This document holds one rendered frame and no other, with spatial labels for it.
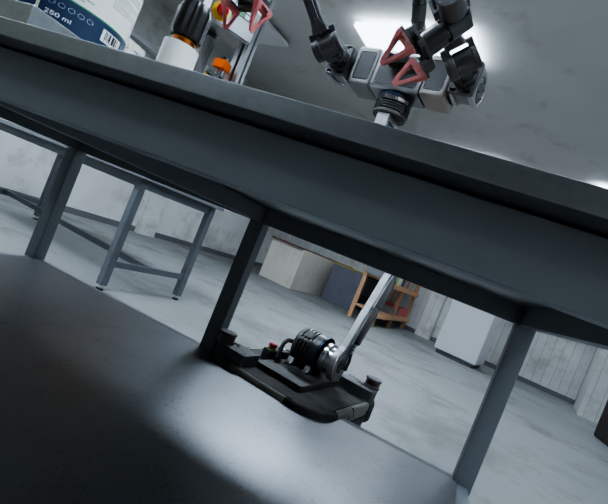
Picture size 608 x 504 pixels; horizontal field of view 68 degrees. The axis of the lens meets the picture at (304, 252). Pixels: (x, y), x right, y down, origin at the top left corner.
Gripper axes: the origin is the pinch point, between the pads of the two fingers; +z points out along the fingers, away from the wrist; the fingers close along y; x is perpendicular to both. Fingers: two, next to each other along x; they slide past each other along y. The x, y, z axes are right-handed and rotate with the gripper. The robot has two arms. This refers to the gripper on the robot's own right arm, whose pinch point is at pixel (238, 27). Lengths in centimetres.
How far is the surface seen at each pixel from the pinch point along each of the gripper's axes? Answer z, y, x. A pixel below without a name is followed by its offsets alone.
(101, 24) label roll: 27, 20, -46
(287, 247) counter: 60, -322, 578
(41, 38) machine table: 39, 42, -64
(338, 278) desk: 79, -250, 663
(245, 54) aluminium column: -4.3, -18.2, 23.9
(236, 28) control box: -9.9, -20.5, 18.3
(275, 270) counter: 104, -328, 578
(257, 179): 45, 69, -55
